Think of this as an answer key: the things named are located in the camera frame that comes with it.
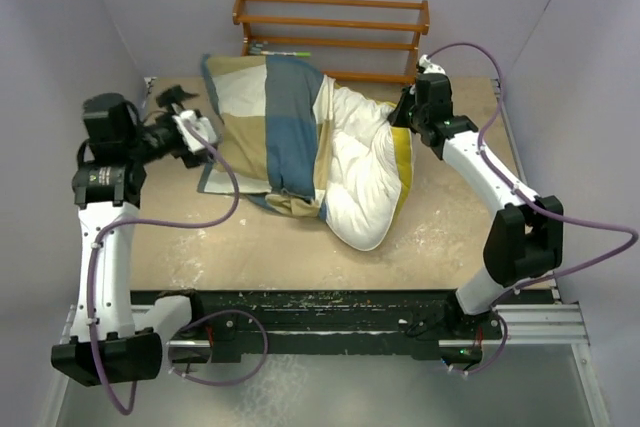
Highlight white pillow with yellow band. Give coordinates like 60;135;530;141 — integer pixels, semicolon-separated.
313;76;415;252

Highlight blue tan white checked pillowcase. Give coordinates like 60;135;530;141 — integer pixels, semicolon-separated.
201;54;336;219

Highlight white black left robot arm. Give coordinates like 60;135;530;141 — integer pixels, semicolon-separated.
51;85;215;387

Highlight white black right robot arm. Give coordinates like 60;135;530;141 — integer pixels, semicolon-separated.
387;71;564;338

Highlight grey capped pens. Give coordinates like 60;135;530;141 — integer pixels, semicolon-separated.
248;41;263;55

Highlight brown wooden shelf rack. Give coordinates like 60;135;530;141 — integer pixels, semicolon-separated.
232;0;430;85

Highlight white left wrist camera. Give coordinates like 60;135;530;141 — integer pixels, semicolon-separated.
172;110;220;154

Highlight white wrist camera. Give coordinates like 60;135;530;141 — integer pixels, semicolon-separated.
416;54;446;77
172;110;220;154

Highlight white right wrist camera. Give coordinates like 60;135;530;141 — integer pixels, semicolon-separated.
416;54;446;77

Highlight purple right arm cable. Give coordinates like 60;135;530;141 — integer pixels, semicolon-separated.
424;42;640;379

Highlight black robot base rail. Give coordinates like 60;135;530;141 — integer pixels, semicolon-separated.
164;289;506;363

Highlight aluminium frame rail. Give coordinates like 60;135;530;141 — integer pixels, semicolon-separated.
497;304;589;345

